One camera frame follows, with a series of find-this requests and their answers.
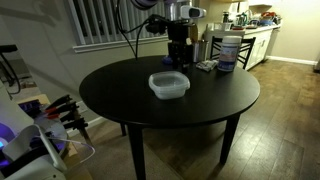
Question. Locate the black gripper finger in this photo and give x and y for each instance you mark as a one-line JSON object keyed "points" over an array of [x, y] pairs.
{"points": [[174, 53], [187, 55]]}

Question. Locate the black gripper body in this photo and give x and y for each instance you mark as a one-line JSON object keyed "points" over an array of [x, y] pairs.
{"points": [[179, 32]]}

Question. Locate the clear square plastic bowl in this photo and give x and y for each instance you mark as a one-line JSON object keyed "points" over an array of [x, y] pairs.
{"points": [[170, 94], [168, 80]]}

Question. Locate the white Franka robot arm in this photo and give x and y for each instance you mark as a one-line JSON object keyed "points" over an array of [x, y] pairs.
{"points": [[173, 8]]}

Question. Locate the red bowl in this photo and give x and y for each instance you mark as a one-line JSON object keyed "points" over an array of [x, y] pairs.
{"points": [[268, 15]]}

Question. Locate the blue round plastic lid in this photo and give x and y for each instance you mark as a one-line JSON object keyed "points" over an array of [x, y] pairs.
{"points": [[166, 60]]}

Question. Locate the metal utensil cup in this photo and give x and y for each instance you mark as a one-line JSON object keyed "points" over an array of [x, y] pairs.
{"points": [[202, 50]]}

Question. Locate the patterned folded cloth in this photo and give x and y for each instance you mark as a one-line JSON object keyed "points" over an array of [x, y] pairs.
{"points": [[206, 65]]}

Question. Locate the white wipes canister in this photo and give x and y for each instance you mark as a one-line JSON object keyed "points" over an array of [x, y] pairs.
{"points": [[229, 53]]}

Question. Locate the round black wooden table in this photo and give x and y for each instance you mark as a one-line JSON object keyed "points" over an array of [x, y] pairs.
{"points": [[133, 96]]}

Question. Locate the black metal chair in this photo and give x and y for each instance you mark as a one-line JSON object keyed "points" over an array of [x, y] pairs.
{"points": [[248, 50]]}

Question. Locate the dark kettle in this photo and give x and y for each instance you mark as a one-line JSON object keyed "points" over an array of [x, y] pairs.
{"points": [[242, 19]]}

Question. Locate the white kitchen counter cabinet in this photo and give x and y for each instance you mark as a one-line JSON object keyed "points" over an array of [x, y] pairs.
{"points": [[260, 43]]}

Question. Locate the white window blinds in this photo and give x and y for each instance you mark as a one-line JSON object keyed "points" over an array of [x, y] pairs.
{"points": [[103, 20]]}

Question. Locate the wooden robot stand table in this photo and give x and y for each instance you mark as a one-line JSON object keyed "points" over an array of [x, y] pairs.
{"points": [[71, 156]]}

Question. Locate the black stand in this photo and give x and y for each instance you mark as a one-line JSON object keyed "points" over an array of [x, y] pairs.
{"points": [[8, 66]]}

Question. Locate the white plastic device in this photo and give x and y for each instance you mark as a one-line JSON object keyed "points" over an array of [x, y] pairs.
{"points": [[36, 150]]}

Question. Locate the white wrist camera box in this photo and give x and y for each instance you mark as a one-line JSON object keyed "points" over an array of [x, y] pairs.
{"points": [[193, 12]]}

